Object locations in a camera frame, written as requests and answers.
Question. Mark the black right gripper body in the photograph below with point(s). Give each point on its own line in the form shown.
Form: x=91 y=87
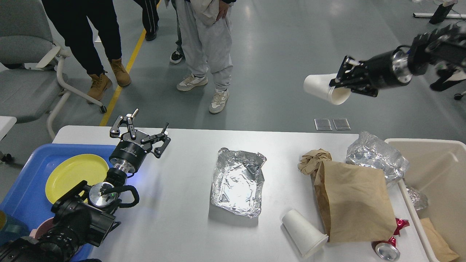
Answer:
x=386 y=70

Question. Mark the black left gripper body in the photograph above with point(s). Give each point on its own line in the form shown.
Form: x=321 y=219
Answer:
x=133 y=154

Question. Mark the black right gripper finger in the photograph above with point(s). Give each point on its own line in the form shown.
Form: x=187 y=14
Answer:
x=362 y=87
x=351 y=70

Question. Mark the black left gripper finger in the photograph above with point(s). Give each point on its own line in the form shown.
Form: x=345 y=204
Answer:
x=160 y=137
x=127 y=121

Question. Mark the white paper cup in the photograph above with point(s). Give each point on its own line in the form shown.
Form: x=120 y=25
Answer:
x=307 y=238
x=318 y=85

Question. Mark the foil wrap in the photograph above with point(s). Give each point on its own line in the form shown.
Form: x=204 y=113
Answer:
x=370 y=151

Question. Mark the yellow plate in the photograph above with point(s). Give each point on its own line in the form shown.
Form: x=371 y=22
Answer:
x=89 y=167

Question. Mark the aluminium foil tray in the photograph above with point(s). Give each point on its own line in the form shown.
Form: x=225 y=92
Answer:
x=238 y=181

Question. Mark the brown paper bag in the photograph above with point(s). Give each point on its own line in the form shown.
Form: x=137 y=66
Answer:
x=354 y=203

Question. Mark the pink mug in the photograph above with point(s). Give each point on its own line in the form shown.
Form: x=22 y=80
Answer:
x=42 y=229

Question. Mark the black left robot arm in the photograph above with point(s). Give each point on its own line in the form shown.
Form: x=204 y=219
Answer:
x=85 y=214

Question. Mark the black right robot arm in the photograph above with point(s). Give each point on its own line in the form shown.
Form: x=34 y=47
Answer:
x=443 y=47

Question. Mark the metal floor socket plate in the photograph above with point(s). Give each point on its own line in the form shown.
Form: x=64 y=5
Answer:
x=323 y=124

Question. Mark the person faded jeans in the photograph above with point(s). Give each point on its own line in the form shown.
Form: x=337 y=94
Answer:
x=178 y=55

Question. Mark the crumpled brown paper ball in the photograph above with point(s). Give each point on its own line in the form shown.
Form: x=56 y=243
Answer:
x=310 y=162

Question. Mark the beige plastic bin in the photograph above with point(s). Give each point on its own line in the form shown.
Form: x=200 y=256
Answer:
x=437 y=169

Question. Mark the grey office chair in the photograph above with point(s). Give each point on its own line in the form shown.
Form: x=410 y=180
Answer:
x=27 y=94

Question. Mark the blue plastic tray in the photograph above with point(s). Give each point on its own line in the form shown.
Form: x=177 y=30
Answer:
x=27 y=201

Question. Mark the person striped black trousers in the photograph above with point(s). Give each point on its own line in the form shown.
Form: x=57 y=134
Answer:
x=150 y=17

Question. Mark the person black trousers brown boots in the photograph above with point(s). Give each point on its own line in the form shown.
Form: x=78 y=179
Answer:
x=73 y=20

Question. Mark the person grey sweatpants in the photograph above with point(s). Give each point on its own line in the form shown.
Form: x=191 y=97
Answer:
x=205 y=29

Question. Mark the foil piece in bin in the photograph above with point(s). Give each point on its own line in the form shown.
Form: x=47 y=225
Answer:
x=419 y=200

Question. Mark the lying white paper cup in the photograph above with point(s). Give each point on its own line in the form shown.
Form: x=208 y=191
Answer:
x=307 y=238

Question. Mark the red drink can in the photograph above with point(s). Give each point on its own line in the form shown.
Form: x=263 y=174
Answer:
x=387 y=249

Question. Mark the brown paper in bin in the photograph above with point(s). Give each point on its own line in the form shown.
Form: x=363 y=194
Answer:
x=440 y=247

